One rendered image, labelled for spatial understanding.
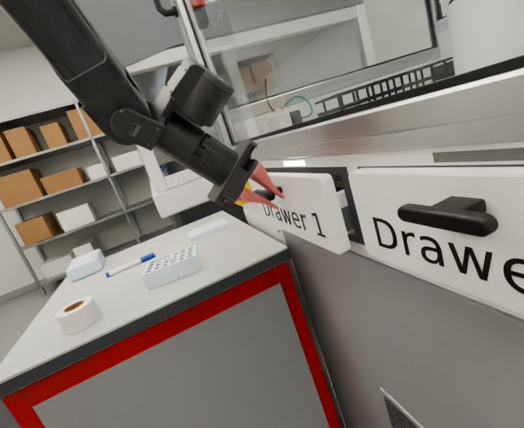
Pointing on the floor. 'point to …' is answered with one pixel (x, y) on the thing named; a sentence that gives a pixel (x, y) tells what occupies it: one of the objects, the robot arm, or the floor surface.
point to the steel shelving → (64, 189)
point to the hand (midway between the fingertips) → (275, 199)
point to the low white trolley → (174, 345)
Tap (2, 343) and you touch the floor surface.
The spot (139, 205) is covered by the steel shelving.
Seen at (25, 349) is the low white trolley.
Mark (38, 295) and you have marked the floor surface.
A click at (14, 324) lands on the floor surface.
